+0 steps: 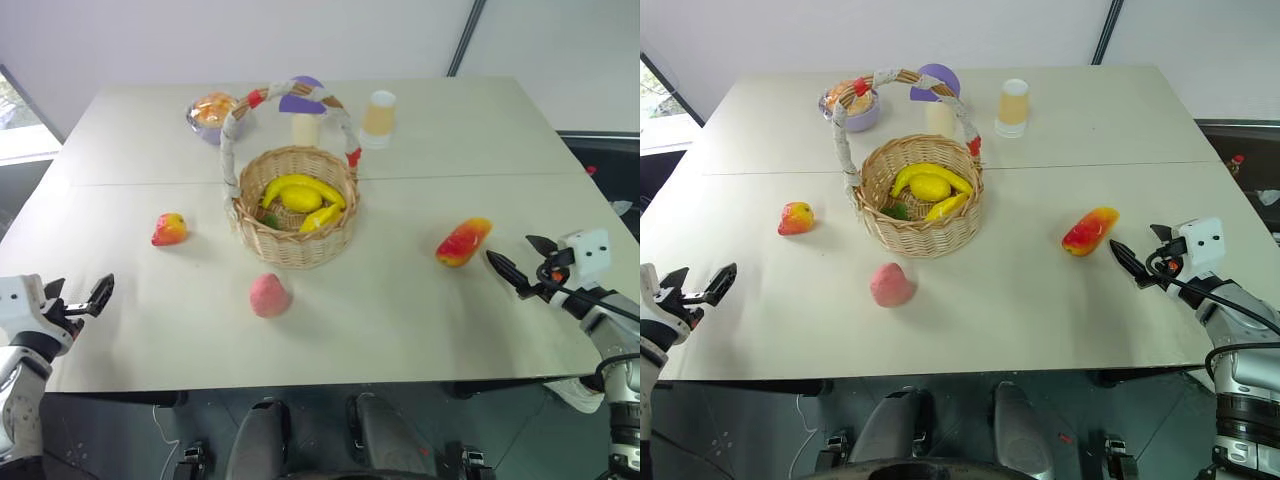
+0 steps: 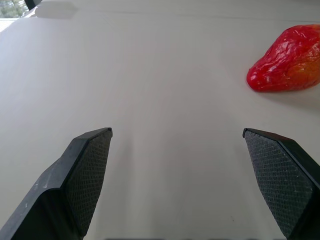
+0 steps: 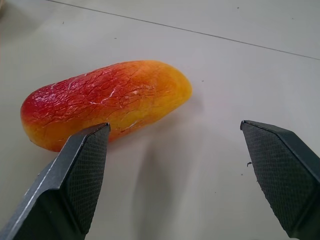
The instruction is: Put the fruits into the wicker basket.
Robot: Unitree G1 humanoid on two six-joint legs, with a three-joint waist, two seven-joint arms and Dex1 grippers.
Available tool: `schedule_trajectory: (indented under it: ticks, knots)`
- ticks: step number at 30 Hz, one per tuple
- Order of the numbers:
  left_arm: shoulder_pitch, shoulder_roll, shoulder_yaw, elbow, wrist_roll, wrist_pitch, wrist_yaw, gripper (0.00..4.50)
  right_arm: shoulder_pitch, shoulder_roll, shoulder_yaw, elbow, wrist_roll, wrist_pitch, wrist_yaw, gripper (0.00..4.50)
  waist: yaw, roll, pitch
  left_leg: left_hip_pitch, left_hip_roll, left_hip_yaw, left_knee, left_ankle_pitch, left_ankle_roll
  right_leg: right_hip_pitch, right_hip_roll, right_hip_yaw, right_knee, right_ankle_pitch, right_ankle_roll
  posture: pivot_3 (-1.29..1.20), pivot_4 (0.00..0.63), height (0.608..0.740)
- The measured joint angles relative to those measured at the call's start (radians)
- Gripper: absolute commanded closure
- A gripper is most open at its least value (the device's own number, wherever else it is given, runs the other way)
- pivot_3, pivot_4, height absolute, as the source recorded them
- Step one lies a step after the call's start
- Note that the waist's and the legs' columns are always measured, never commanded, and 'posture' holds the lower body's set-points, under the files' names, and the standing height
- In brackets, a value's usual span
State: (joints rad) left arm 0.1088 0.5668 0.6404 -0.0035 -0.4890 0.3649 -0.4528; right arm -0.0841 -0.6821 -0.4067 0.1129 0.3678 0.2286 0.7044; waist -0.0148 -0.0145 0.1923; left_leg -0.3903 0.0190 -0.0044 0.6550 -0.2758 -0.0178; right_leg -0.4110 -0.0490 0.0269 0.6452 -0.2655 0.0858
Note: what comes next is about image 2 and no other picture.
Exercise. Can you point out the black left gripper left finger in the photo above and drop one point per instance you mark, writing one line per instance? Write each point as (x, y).
(75, 180)

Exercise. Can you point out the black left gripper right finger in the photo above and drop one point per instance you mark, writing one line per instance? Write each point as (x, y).
(282, 180)

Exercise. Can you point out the red plastic strawberry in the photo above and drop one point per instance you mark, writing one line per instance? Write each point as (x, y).
(287, 62)

